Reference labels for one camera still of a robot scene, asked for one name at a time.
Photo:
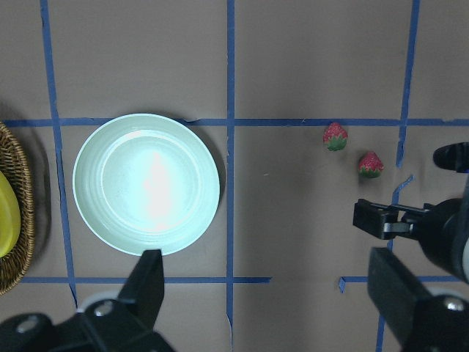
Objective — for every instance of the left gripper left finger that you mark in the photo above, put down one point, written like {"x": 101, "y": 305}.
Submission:
{"x": 142, "y": 293}

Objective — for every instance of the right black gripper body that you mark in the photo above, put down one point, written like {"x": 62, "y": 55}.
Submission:
{"x": 436, "y": 232}

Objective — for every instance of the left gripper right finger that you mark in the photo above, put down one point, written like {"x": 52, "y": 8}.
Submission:
{"x": 420, "y": 319}

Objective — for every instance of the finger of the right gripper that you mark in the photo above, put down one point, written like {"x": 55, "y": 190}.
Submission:
{"x": 452, "y": 157}
{"x": 386, "y": 222}

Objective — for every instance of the strawberry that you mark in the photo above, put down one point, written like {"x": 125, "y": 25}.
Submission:
{"x": 335, "y": 137}
{"x": 370, "y": 165}

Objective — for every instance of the light green plate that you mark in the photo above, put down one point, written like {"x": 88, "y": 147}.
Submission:
{"x": 144, "y": 181}

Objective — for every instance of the wicker basket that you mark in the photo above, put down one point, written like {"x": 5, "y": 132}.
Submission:
{"x": 15, "y": 166}

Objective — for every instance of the yellow banana bunch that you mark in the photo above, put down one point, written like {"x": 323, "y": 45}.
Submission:
{"x": 10, "y": 217}

